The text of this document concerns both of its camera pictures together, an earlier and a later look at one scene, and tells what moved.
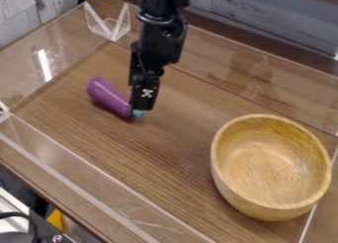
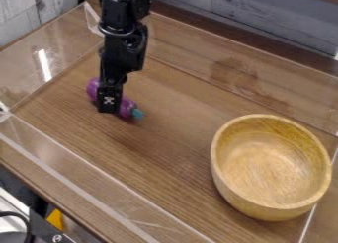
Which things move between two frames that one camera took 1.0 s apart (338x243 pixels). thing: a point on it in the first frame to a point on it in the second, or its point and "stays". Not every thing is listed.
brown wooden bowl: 271,165 stays
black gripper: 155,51 to 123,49
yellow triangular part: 56,219 stays
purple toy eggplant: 107,96 stays
